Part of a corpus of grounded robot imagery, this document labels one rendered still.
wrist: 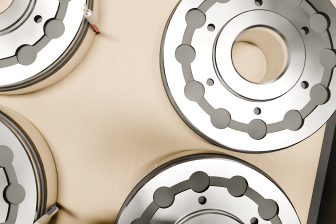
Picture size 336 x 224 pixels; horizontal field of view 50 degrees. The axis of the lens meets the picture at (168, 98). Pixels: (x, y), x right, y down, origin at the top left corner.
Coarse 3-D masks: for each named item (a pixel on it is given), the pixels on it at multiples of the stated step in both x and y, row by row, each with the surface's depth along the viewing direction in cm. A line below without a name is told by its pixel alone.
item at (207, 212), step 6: (198, 210) 18; (204, 210) 18; (210, 210) 18; (216, 210) 18; (222, 210) 18; (186, 216) 18; (192, 216) 18; (198, 216) 18; (204, 216) 18; (210, 216) 18; (216, 216) 18; (222, 216) 18; (228, 216) 18; (234, 216) 18; (180, 222) 18; (186, 222) 18; (192, 222) 18; (198, 222) 18; (204, 222) 18; (210, 222) 18; (216, 222) 18; (222, 222) 18; (228, 222) 18; (234, 222) 18; (240, 222) 18
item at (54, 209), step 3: (54, 204) 21; (54, 207) 20; (51, 210) 20; (54, 210) 20; (57, 210) 20; (48, 213) 19; (51, 213) 19; (54, 213) 20; (42, 216) 18; (45, 216) 18; (48, 216) 18; (39, 219) 18; (42, 219) 18; (45, 219) 18; (48, 219) 18; (36, 222) 17; (39, 222) 17; (42, 222) 17; (45, 222) 18
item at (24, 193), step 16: (0, 128) 18; (0, 144) 18; (16, 144) 18; (0, 160) 19; (16, 160) 18; (32, 160) 18; (0, 176) 18; (16, 176) 18; (32, 176) 18; (0, 192) 18; (16, 192) 19; (32, 192) 18; (0, 208) 18; (16, 208) 18; (32, 208) 18
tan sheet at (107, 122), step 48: (0, 0) 22; (144, 0) 22; (96, 48) 22; (144, 48) 22; (240, 48) 22; (0, 96) 22; (48, 96) 22; (96, 96) 22; (144, 96) 22; (48, 144) 22; (96, 144) 22; (144, 144) 22; (192, 144) 22; (96, 192) 21; (288, 192) 22
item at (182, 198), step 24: (168, 168) 19; (192, 168) 19; (216, 168) 19; (240, 168) 19; (144, 192) 18; (168, 192) 19; (192, 192) 18; (216, 192) 19; (240, 192) 19; (264, 192) 19; (120, 216) 18; (144, 216) 19; (168, 216) 18; (240, 216) 18; (264, 216) 19; (288, 216) 19
